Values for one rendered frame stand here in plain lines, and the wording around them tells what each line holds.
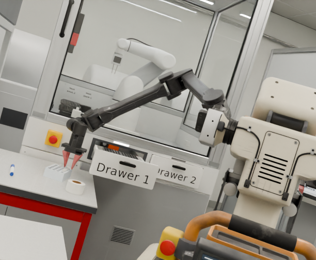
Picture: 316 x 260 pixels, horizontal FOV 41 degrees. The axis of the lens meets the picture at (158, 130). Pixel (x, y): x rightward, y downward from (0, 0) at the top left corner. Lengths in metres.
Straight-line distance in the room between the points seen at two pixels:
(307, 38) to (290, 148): 5.16
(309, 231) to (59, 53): 1.56
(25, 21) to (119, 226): 3.46
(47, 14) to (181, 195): 3.48
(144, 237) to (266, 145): 1.18
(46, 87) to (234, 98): 0.96
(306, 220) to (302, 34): 4.29
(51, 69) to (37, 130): 0.31
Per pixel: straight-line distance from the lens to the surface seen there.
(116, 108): 1.85
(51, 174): 1.83
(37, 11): 5.29
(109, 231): 2.29
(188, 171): 2.25
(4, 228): 1.22
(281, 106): 1.36
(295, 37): 6.32
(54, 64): 2.14
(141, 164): 1.86
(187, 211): 2.32
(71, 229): 1.65
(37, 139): 2.17
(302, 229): 2.40
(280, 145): 1.31
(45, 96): 2.15
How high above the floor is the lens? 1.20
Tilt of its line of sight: 4 degrees down
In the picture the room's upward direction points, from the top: 17 degrees clockwise
